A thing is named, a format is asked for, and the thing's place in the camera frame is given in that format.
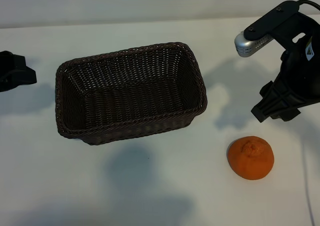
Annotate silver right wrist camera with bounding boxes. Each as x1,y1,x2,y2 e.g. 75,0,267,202
234,30,273,59

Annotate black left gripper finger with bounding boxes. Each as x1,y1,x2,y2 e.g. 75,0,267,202
0,66,38,93
0,50,26,74

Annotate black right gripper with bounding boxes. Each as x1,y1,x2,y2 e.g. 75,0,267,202
251,34,320,123

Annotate orange fruit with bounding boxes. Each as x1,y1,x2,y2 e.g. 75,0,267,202
226,135,275,181

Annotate dark brown wicker basket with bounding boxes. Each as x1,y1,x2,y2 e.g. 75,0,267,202
54,42,208,146

